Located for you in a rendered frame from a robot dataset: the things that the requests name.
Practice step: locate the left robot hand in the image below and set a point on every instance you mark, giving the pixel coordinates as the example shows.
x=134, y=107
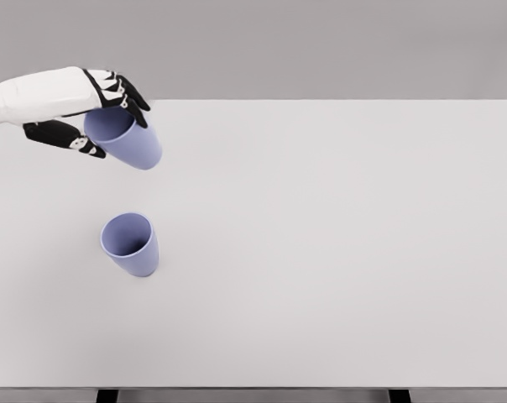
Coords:
x=56, y=92

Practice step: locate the lavender plastic cup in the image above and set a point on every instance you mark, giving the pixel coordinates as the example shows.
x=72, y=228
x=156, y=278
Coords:
x=129, y=144
x=132, y=247

